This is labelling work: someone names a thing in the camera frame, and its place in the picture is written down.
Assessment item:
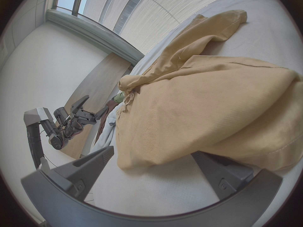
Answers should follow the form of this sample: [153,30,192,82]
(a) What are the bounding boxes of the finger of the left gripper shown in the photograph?
[71,95,90,115]
[94,105,109,120]

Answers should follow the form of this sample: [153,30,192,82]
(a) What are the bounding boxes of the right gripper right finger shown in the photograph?
[192,151,255,201]

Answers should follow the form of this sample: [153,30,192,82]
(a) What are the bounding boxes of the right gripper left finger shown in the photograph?
[48,145,115,201]

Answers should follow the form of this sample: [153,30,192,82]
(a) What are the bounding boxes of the tan shorts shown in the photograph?
[116,10,303,172]

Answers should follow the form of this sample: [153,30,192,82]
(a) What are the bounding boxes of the bed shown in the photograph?
[58,0,303,216]

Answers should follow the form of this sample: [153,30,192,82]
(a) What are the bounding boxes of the brown garment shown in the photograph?
[95,100,121,144]

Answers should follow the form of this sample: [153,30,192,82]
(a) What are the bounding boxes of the green garment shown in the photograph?
[112,92,126,103]

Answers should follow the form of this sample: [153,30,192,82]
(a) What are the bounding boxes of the pale grey garment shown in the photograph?
[91,111,119,154]

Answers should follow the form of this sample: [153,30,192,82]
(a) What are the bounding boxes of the grey-green curtain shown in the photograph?
[45,10,145,67]

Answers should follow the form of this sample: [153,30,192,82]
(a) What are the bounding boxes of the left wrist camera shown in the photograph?
[53,107,68,122]

